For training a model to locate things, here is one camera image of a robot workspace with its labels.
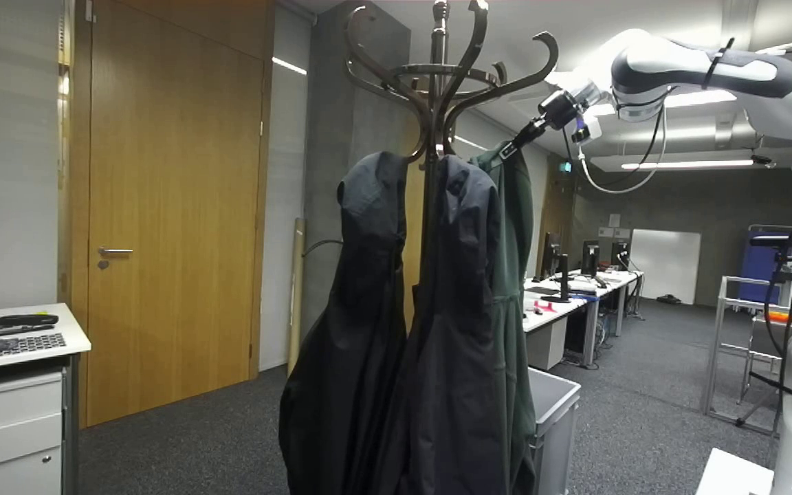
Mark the dark computer keyboard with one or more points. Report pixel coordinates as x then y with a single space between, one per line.
11 348

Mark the blue cabinet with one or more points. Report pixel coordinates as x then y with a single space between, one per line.
764 264

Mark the green hoodie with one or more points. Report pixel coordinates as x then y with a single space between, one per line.
517 275

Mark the grey metal trolley frame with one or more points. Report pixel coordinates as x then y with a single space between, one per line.
743 278

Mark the black stapler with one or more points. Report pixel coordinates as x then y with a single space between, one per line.
27 323

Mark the dark navy jacket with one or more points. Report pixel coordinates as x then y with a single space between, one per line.
351 367
454 367

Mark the grey plastic crate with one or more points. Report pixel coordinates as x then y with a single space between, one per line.
556 440

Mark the dark wooden coat rack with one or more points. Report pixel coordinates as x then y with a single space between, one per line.
434 91

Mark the long cardboard tube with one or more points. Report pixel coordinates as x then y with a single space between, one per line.
296 293

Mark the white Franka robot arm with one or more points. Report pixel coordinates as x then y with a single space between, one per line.
688 65

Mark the black computer monitor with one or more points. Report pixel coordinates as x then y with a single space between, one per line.
563 264
592 257

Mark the long ceiling light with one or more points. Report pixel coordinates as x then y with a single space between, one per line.
688 165

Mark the white whiteboard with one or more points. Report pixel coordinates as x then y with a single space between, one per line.
667 264

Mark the green exit sign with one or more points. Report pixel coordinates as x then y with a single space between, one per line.
566 165

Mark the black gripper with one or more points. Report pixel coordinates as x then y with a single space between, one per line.
563 112

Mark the light wooden door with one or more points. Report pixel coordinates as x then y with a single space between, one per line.
178 230

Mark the white office desk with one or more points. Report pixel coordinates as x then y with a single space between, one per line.
611 278
544 318

